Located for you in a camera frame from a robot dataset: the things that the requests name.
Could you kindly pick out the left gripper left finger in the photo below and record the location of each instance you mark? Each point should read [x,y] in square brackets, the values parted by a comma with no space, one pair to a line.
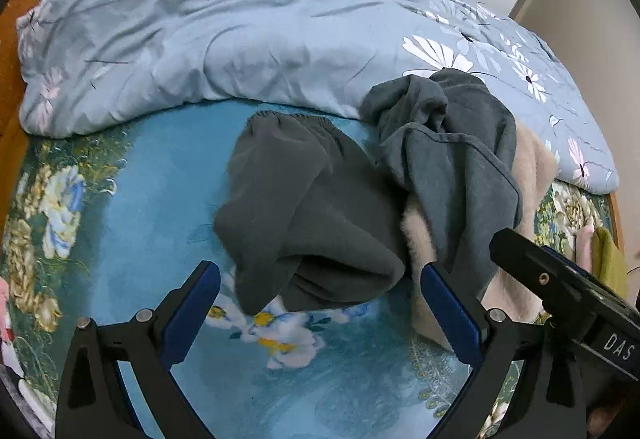
[93,401]

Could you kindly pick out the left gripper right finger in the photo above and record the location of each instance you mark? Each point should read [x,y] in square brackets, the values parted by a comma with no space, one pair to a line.
[548,401]

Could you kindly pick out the dark grey sweatpants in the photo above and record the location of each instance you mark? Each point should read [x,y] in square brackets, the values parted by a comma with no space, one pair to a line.
[309,220]

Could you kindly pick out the olive green folded garment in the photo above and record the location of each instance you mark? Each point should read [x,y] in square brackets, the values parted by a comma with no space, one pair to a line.
[608,262]

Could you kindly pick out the beige fleece garment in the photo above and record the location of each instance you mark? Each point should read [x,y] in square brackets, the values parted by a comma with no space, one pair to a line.
[533,169]

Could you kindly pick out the pink folded garment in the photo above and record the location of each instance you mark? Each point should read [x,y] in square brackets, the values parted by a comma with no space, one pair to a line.
[583,254]

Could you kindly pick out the blue floral bed blanket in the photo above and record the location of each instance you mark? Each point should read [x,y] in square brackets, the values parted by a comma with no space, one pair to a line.
[104,224]

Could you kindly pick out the slate grey shirt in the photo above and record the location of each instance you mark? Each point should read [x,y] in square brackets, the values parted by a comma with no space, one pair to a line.
[449,142]

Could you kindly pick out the light blue floral duvet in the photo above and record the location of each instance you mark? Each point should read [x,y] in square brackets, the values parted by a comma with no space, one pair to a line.
[93,64]

